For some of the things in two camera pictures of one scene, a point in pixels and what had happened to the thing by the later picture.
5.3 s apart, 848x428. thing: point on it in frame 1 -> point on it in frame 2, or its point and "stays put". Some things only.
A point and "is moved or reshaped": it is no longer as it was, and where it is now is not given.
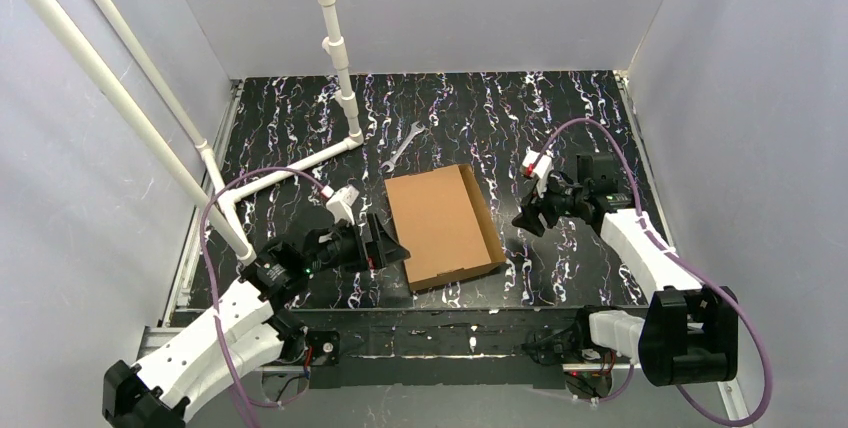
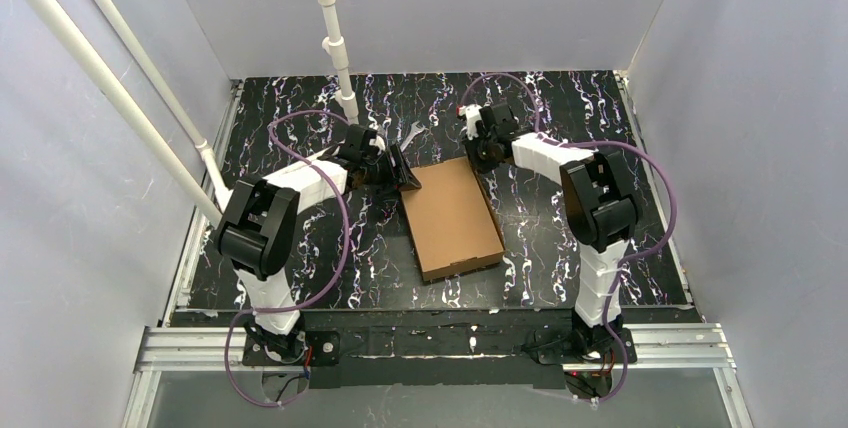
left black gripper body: x=370 y=249 -> x=390 y=166
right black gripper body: x=544 y=207 -> x=480 y=154
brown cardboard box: x=447 y=227 is moved or reshaped
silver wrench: x=415 y=129 stays put
